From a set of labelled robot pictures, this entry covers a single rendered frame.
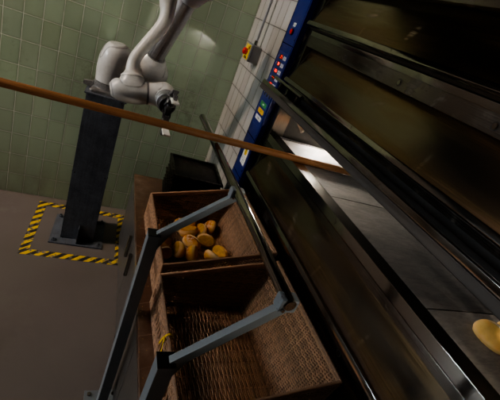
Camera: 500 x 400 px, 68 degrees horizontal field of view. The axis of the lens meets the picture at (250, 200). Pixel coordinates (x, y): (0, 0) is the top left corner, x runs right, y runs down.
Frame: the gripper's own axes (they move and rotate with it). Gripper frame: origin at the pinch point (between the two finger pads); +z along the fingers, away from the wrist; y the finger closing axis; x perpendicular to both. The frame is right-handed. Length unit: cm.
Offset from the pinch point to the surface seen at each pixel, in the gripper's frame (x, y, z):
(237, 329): -10, 12, 93
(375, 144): -51, -28, 55
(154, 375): 5, 27, 94
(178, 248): -18, 55, 10
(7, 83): 54, 0, 8
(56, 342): 25, 120, 12
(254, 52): -51, -27, -81
